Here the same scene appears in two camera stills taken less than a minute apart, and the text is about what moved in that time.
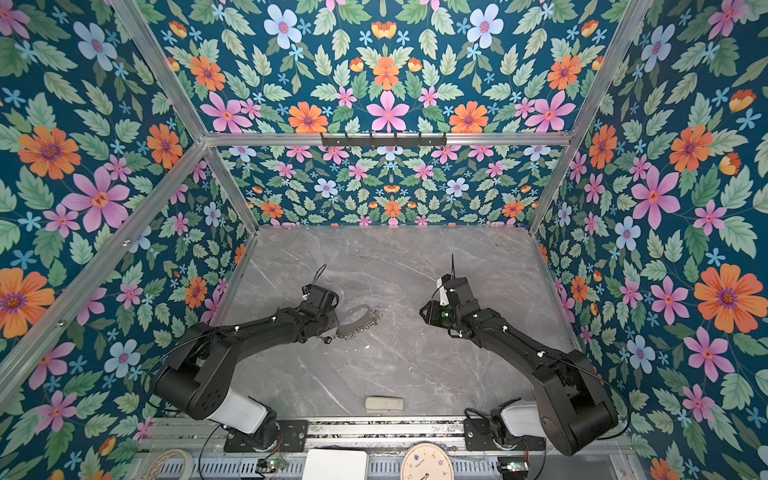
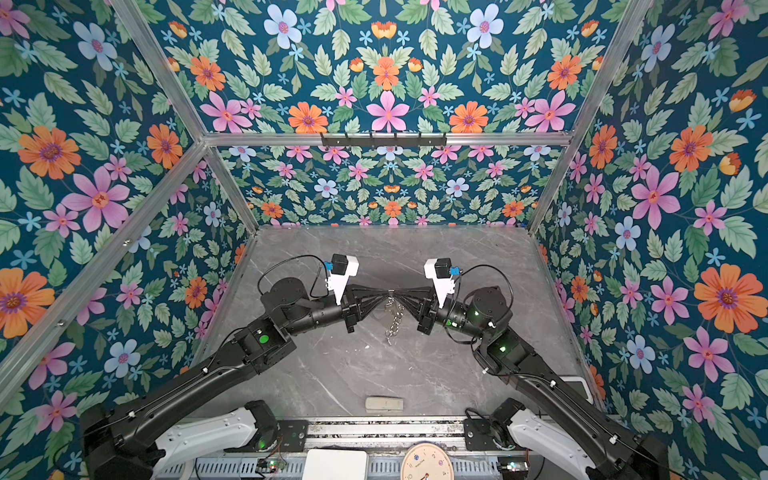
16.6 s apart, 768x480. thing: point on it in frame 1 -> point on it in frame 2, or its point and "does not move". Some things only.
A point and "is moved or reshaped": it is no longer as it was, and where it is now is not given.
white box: x=336 y=464 does not move
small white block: x=384 y=404 does not move
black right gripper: x=432 y=313 -> x=422 y=305
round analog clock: x=427 y=461 does not move
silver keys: x=357 y=319 is moved or reshaped
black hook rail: x=384 y=141 does not move
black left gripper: x=333 y=318 -> x=353 y=303
